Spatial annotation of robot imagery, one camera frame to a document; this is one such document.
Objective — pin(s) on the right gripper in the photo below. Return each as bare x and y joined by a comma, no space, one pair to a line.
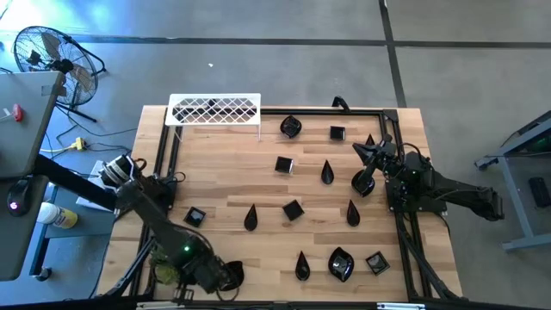
385,155

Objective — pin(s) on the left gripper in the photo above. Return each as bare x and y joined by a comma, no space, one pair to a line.
209,273

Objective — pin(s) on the black square mini plate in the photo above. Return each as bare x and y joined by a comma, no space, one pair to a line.
284,165
377,263
337,133
194,217
293,210

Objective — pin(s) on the black teardrop mini plate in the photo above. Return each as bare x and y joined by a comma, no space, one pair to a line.
369,141
353,216
251,220
302,269
327,174

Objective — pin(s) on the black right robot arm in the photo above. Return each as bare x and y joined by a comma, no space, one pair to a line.
456,189

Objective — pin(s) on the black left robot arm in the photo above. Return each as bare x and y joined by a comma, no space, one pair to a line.
150,215

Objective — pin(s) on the green succulent plant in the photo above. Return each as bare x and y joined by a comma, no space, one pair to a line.
165,275

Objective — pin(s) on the white paper sheet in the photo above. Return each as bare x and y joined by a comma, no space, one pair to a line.
92,198

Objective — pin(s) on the blue grey desk base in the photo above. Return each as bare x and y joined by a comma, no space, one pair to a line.
77,224

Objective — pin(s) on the black diagonal beam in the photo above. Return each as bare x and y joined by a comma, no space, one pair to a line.
77,183

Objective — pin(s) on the black caster wheel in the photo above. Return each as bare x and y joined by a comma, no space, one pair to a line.
43,274

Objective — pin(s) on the white bottle yellow label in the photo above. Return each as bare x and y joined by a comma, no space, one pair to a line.
51,214

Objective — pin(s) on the black flat device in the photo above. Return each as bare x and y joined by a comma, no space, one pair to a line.
539,191

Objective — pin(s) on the yellow power plug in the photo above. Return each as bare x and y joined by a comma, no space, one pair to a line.
79,144

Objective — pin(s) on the black computer mouse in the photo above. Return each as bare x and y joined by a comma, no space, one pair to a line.
19,194

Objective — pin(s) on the grey desk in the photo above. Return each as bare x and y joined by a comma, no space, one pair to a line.
26,129

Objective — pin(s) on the small red object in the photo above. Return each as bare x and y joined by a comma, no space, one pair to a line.
17,113

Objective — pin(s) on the black floor fan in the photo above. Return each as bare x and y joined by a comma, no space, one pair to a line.
64,66

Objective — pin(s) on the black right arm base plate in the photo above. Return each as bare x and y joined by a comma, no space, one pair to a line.
394,202

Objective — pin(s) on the silver metal bracket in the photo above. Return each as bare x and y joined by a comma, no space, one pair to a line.
161,305
400,306

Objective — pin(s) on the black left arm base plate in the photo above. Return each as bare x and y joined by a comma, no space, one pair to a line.
169,199

